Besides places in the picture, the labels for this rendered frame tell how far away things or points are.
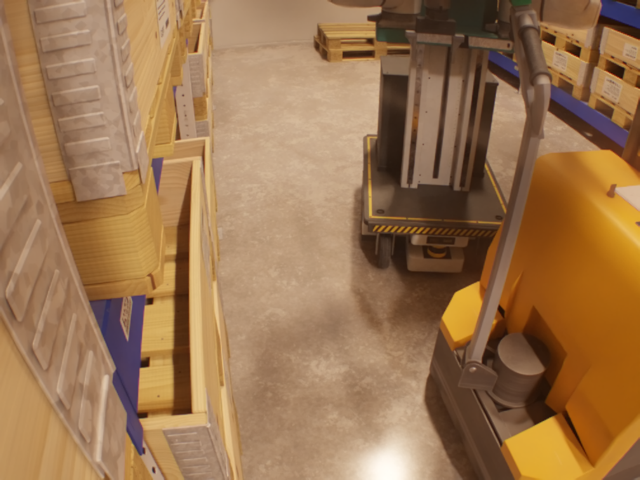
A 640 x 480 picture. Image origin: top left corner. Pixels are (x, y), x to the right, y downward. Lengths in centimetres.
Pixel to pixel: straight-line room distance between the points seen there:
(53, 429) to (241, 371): 180
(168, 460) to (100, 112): 52
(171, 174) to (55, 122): 89
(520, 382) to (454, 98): 133
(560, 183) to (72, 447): 145
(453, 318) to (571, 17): 119
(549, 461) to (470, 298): 67
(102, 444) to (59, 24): 31
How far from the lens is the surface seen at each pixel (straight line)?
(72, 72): 43
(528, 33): 96
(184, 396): 97
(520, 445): 148
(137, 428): 59
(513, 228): 122
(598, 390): 137
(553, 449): 147
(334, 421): 182
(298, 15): 648
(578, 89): 450
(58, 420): 20
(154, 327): 111
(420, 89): 223
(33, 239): 18
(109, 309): 54
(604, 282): 136
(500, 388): 156
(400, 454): 177
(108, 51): 42
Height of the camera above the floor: 152
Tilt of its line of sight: 36 degrees down
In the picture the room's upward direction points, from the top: straight up
